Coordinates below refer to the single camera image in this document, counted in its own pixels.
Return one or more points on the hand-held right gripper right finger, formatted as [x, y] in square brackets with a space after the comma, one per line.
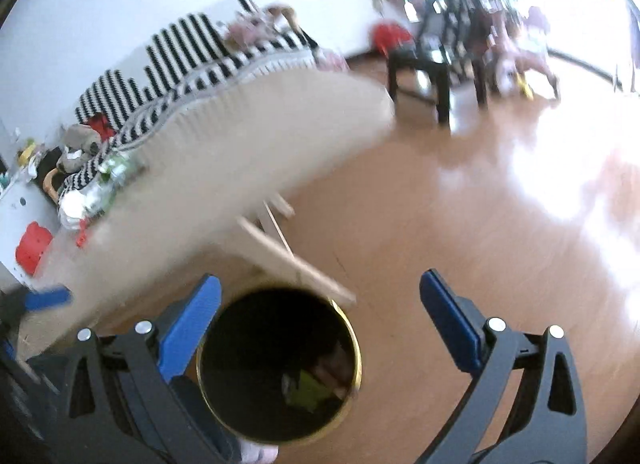
[450, 324]

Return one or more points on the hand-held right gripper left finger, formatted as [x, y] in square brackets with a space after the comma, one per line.
[192, 326]

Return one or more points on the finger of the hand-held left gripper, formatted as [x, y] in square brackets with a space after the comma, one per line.
[47, 298]

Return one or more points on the small red wrapper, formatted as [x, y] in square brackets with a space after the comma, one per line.
[82, 240]

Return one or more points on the black gold-rimmed trash bin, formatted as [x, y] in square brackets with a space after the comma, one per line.
[260, 344]

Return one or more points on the white paper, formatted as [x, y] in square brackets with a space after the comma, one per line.
[75, 206]

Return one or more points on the brown wrapper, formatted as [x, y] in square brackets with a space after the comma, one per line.
[331, 361]

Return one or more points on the green packet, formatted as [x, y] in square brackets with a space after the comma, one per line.
[310, 389]

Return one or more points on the plastic bottle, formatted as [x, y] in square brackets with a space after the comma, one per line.
[115, 176]

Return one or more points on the white cabinet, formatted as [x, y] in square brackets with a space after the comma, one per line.
[20, 209]

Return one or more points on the dark cloth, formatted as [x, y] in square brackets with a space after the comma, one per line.
[48, 160]

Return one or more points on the person's leg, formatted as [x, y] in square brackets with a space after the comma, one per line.
[257, 455]

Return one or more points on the grey brown plush toy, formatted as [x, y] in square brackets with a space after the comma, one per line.
[80, 144]

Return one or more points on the red toy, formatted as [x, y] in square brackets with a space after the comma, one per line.
[101, 126]

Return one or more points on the striped black white sofa blanket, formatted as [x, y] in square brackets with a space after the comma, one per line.
[150, 114]

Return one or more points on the small striped black white cushion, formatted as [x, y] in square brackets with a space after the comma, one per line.
[112, 96]

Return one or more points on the large striped black white cushion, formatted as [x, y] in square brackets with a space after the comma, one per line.
[185, 51]

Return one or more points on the red bag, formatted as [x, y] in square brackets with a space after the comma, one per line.
[391, 36]

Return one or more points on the pink and yellow toy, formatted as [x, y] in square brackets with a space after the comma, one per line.
[532, 36]

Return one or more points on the black chair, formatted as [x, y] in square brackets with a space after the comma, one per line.
[462, 19]

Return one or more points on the pink plush toy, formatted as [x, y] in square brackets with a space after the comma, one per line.
[250, 26]

